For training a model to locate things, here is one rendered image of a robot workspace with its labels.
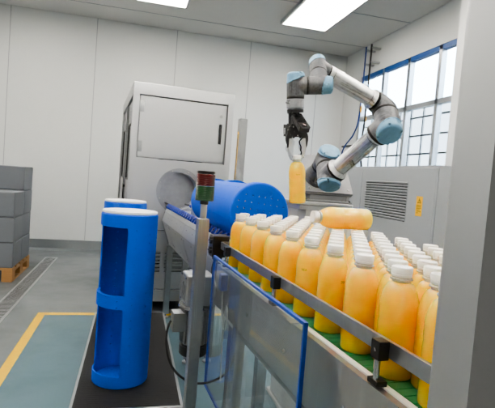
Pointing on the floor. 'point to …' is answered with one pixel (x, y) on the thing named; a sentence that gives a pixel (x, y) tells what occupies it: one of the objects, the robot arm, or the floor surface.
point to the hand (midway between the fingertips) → (297, 156)
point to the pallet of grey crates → (3, 218)
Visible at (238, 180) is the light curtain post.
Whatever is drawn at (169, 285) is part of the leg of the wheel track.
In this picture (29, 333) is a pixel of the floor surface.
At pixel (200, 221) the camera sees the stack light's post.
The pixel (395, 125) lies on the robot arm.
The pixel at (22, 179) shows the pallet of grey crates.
